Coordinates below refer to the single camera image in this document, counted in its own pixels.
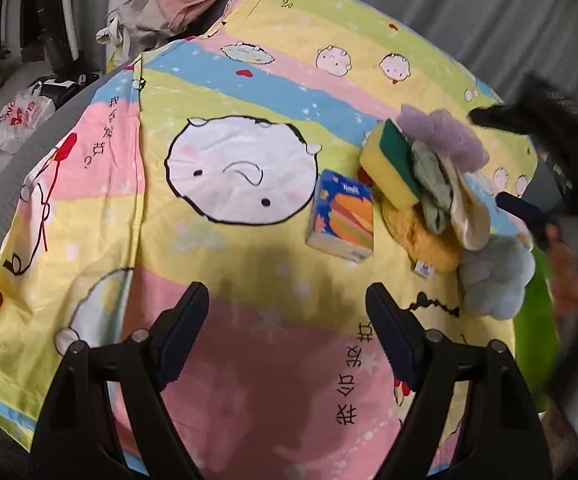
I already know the cream yellow towel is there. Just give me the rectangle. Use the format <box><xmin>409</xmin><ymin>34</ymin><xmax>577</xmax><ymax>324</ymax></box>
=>
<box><xmin>440</xmin><ymin>156</ymin><xmax>490</xmax><ymax>252</ymax></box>

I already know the grey curtain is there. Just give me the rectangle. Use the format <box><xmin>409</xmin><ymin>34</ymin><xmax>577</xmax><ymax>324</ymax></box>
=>
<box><xmin>362</xmin><ymin>0</ymin><xmax>578</xmax><ymax>101</ymax></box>

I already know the pile of pink beige clothes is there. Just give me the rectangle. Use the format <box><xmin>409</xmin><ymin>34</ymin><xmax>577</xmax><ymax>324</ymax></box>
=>
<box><xmin>96</xmin><ymin>0</ymin><xmax>216</xmax><ymax>65</ymax></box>

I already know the white red plastic bag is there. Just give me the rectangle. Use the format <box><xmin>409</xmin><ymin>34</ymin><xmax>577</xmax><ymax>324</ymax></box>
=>
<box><xmin>0</xmin><ymin>82</ymin><xmax>56</xmax><ymax>155</ymax></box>

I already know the orange round fluffy cloth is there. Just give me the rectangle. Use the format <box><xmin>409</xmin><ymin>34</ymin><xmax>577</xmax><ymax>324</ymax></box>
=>
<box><xmin>380</xmin><ymin>198</ymin><xmax>464</xmax><ymax>273</ymax></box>

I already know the tissue pack with burger print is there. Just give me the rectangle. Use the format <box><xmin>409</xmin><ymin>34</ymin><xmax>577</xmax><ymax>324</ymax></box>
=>
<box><xmin>305</xmin><ymin>169</ymin><xmax>374</xmax><ymax>262</ymax></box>

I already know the yellow green dish sponge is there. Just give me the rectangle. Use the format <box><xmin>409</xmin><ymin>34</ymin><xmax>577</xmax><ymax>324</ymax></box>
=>
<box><xmin>359</xmin><ymin>119</ymin><xmax>421</xmax><ymax>210</ymax></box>

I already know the light blue plush elephant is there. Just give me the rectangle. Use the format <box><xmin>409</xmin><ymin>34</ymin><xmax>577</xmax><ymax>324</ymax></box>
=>
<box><xmin>458</xmin><ymin>234</ymin><xmax>535</xmax><ymax>321</ymax></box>

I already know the green cardboard box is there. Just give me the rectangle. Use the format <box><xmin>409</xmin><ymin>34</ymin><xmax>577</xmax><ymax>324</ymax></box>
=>
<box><xmin>513</xmin><ymin>247</ymin><xmax>559</xmax><ymax>413</ymax></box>

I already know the purple mesh bath sponge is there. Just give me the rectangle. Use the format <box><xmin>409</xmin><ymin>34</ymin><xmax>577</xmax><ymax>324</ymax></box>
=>
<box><xmin>396</xmin><ymin>104</ymin><xmax>490</xmax><ymax>174</ymax></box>

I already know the grey green small cloth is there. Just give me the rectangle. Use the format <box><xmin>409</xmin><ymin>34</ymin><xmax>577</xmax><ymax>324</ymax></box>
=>
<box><xmin>411</xmin><ymin>141</ymin><xmax>453</xmax><ymax>235</ymax></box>

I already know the colourful cartoon bed sheet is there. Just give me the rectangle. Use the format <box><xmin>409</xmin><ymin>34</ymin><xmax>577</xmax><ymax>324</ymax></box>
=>
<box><xmin>0</xmin><ymin>0</ymin><xmax>516</xmax><ymax>479</ymax></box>

